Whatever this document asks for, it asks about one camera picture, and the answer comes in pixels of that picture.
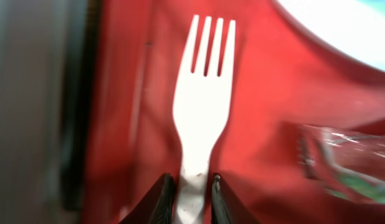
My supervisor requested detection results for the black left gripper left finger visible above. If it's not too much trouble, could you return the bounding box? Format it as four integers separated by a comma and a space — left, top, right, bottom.
119, 173, 176, 224

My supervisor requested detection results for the red plastic tray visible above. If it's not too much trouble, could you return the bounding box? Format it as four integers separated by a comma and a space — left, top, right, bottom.
81, 0, 385, 223

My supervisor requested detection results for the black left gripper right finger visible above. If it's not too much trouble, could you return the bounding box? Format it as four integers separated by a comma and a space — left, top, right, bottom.
211, 174, 260, 224

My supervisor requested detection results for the red snack wrapper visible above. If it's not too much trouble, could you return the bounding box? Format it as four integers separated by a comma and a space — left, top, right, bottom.
298, 125, 385, 205

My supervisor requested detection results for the grey dishwasher rack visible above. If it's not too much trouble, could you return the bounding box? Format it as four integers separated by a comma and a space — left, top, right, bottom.
0, 0, 102, 224

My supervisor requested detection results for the light blue plate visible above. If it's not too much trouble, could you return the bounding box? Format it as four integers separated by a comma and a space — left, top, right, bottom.
275, 0, 385, 72

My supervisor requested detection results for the white plastic fork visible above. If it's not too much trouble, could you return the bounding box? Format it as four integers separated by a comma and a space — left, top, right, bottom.
173, 15, 236, 224

